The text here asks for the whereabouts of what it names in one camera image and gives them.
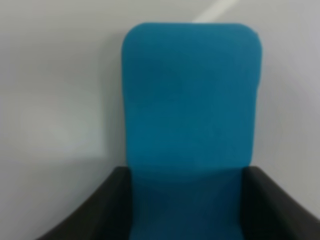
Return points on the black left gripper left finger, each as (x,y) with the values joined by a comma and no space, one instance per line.
(106,215)

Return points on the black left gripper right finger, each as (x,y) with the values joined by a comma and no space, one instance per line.
(267,212)

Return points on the blue whiteboard eraser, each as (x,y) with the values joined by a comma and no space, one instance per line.
(189,93)

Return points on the whiteboard with aluminium frame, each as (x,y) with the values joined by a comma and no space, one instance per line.
(61,107)

